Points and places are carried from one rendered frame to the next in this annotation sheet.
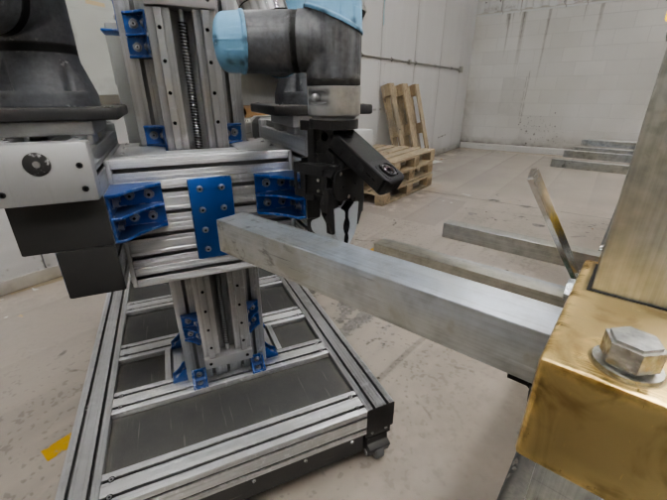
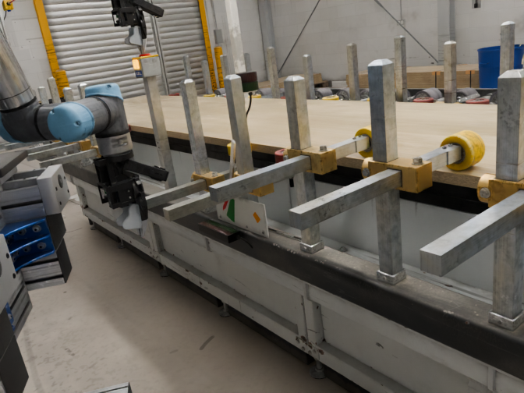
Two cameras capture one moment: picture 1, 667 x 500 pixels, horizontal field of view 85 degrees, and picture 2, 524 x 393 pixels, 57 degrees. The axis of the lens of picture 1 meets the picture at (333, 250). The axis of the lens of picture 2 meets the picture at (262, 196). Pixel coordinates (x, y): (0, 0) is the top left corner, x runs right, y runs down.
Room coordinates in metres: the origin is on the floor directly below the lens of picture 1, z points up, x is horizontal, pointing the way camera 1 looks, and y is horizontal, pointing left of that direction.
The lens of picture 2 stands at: (-0.02, 0.97, 1.24)
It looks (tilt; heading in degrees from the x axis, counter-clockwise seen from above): 18 degrees down; 285
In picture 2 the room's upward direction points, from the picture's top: 8 degrees counter-clockwise
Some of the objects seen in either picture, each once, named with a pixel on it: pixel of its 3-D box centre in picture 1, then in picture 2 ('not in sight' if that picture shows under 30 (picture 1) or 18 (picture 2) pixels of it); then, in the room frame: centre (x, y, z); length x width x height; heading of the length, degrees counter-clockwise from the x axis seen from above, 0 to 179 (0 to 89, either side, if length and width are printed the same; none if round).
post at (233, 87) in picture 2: not in sight; (244, 161); (0.35, -0.31, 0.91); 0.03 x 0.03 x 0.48; 50
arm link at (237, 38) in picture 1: (262, 44); (72, 120); (0.58, 0.10, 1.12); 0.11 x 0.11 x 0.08; 87
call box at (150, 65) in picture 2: not in sight; (146, 67); (0.75, -0.64, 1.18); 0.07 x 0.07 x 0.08; 50
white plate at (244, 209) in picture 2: not in sight; (238, 212); (0.39, -0.31, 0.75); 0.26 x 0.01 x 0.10; 140
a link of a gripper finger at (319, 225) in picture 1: (326, 229); (133, 222); (0.55, 0.01, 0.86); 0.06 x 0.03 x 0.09; 50
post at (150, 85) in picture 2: not in sight; (161, 139); (0.75, -0.64, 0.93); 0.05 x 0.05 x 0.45; 50
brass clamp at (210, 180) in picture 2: not in sight; (207, 181); (0.53, -0.46, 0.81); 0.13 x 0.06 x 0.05; 140
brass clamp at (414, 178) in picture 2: not in sight; (394, 172); (-0.05, 0.02, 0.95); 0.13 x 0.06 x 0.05; 140
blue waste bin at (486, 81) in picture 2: not in sight; (500, 74); (-1.58, -5.84, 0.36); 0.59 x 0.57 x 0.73; 54
